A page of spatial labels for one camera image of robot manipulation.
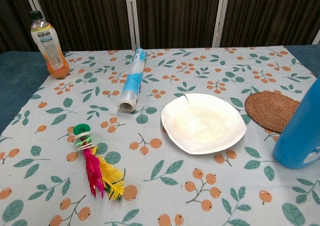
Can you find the round brown rattan coaster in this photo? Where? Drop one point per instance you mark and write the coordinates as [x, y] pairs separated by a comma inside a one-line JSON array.
[[270, 110]]

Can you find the blue water bottle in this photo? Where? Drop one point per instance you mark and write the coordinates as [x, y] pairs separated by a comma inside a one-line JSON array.
[[297, 135]]

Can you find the dark folding screen white frame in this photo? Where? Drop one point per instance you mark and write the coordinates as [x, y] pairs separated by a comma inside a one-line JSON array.
[[87, 15]]

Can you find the floral tablecloth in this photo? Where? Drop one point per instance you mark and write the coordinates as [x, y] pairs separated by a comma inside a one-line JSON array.
[[175, 186]]

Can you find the cling film roll blue label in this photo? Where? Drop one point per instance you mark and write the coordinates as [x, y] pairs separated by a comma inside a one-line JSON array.
[[132, 80]]

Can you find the white paper plate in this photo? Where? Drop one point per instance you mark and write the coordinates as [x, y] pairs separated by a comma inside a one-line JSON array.
[[200, 123]]

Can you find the orange juice plastic bottle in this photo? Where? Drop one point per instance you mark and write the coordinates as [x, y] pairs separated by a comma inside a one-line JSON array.
[[50, 50]]

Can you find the small colourful toy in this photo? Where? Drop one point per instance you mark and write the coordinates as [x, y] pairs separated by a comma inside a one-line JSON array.
[[92, 166]]

